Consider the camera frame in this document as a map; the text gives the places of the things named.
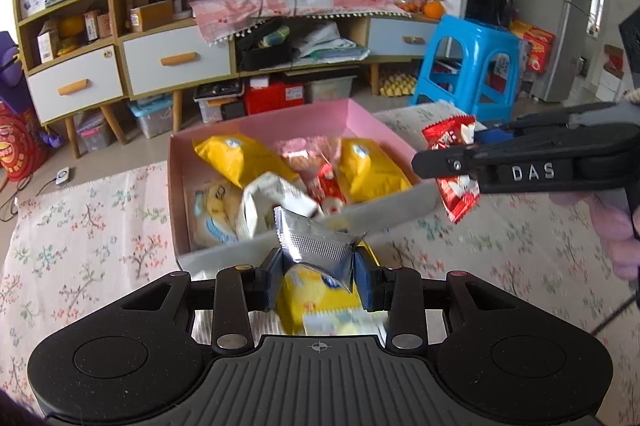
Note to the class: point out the white snack packet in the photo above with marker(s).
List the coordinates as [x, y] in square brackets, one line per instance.
[270, 196]

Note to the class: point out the pale drawer with round sticker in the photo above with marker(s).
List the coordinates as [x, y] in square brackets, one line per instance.
[50, 99]

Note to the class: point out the clear bin blue lid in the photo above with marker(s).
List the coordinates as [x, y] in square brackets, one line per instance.
[150, 119]

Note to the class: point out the brown cardboard box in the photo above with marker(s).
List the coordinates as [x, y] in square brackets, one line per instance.
[152, 16]

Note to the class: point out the glass jar of oranges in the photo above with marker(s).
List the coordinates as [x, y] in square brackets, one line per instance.
[407, 1]

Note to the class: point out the small clear bin orange contents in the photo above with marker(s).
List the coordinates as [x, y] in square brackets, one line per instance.
[209, 110]

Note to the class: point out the small brown cartons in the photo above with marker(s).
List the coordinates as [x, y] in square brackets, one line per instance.
[95, 25]

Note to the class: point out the yellow egg tray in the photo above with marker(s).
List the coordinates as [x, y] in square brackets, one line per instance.
[397, 85]

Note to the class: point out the orange fruit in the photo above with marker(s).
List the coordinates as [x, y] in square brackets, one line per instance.
[71, 26]
[433, 10]

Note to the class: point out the yellow chip packet blue label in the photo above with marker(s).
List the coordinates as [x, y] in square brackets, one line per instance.
[315, 246]

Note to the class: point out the red yellow snack carton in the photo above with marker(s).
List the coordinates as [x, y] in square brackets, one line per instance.
[537, 51]

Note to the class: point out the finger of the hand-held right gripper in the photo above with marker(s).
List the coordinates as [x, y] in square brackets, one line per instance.
[550, 121]
[550, 166]

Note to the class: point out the clear bin with papers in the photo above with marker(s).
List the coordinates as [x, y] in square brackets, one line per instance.
[95, 134]

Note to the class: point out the white papers pile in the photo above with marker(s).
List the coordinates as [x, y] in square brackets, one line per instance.
[325, 44]

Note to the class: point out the clear bread packet blue label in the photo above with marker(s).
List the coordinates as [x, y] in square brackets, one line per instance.
[210, 216]

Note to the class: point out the pink clear cookie packet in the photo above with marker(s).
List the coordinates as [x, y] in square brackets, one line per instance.
[305, 149]

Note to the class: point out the small white carton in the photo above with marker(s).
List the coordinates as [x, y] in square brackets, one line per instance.
[47, 44]

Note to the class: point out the red snack packet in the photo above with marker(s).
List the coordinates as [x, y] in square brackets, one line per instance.
[457, 201]

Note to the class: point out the purple plush toy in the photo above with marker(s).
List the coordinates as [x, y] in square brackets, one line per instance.
[10, 76]

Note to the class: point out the floral white cloth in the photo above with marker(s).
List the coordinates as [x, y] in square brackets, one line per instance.
[75, 231]

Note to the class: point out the blue plastic stool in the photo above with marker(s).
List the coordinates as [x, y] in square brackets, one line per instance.
[465, 31]

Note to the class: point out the clear bin white lid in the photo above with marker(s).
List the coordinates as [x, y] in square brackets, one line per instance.
[330, 89]

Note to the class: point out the person's right hand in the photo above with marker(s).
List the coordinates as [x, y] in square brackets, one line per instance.
[617, 246]

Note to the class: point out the pink cardboard box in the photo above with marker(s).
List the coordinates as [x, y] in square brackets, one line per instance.
[400, 208]

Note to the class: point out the black microwave oven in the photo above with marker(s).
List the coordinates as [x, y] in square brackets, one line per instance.
[487, 4]

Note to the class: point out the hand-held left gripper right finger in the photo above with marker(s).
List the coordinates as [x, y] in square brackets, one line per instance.
[365, 281]

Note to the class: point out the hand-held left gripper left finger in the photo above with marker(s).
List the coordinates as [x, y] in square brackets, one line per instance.
[272, 278]

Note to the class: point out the red cardboard box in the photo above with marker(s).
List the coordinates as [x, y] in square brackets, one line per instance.
[270, 99]

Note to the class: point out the red patterned bag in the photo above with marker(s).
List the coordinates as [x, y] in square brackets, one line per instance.
[17, 146]

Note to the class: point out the red white candy packet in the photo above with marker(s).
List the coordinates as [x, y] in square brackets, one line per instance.
[327, 191]

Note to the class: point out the plain yellow snack packet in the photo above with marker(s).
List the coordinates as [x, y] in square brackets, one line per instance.
[235, 156]
[375, 171]

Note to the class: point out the black open case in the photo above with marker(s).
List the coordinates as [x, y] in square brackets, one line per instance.
[265, 54]

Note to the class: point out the pink patterned cloth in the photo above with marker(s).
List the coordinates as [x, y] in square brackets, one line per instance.
[230, 9]

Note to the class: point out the black tray white frame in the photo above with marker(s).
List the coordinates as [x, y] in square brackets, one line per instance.
[217, 90]

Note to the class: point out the small white floor device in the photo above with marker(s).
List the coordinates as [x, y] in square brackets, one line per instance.
[62, 176]

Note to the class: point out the wooden TV cabinet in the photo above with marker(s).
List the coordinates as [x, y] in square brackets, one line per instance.
[176, 111]

